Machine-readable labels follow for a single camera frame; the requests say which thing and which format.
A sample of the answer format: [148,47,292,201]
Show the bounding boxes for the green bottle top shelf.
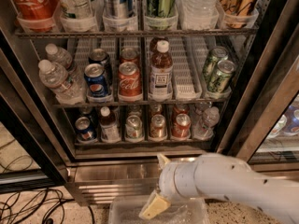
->
[146,0,176,30]

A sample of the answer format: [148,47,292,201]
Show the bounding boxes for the red coke can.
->
[120,48,139,65]
[172,114,191,138]

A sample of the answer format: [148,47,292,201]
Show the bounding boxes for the black floor cables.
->
[0,138,96,224]

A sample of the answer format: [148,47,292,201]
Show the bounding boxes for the green can middle rear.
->
[202,46,229,82]

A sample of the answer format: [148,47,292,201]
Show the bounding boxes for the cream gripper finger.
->
[157,153,170,169]
[138,190,171,220]

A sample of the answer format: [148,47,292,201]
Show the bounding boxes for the green 7up can behind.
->
[128,105,142,118]

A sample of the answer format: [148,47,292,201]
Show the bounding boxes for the clear plastic bin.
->
[108,195,210,224]

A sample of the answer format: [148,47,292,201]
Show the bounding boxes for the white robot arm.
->
[139,153,299,224]

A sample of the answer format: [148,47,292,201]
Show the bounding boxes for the green 7up can front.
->
[125,115,143,139]

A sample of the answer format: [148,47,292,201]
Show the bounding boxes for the gold cans top shelf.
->
[219,0,258,29]

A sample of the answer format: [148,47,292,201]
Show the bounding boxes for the brown soda can bottom front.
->
[149,115,166,138]

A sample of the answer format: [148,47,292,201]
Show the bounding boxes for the large coca-cola bottle top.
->
[13,0,59,32]

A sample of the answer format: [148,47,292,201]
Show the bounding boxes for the red coca-cola can middle front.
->
[118,62,142,97]

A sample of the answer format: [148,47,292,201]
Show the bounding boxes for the clear water bottle bottom shelf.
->
[194,106,220,141]

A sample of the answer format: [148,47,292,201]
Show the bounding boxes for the green 7up can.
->
[125,115,143,139]
[128,105,142,118]

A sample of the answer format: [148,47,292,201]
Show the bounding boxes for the clear water bottle middle front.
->
[38,60,85,105]

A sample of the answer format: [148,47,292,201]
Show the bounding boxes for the brown tea bottle shelf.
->
[99,106,121,143]
[149,40,173,100]

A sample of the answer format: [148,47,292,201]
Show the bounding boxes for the blue pepsi can bottom shelf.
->
[75,117,96,142]

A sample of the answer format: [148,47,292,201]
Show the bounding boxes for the glass fridge door right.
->
[213,0,299,175]

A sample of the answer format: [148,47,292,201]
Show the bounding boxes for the blue pepsi can middle front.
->
[84,63,109,97]

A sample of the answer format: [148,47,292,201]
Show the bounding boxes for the brown tea bottle middle shelf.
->
[149,40,173,100]

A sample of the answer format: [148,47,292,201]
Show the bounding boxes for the silver blue can top shelf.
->
[104,0,134,19]

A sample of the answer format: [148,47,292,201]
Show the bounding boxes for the clear water bottle middle rear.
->
[45,43,81,80]

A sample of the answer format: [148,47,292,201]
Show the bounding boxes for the brown tea bottle bottom shelf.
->
[99,106,121,143]

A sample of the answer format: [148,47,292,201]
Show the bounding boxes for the clear bottle top shelf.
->
[182,0,219,31]

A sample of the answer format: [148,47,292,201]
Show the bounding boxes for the red coke can bottom front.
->
[172,114,191,138]

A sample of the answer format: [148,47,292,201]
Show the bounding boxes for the dark pepsi can middle rear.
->
[88,48,113,85]

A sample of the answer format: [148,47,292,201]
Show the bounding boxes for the red coke can middle rear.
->
[120,48,139,65]

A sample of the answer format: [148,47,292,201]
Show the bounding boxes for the green can middle front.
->
[207,60,235,93]

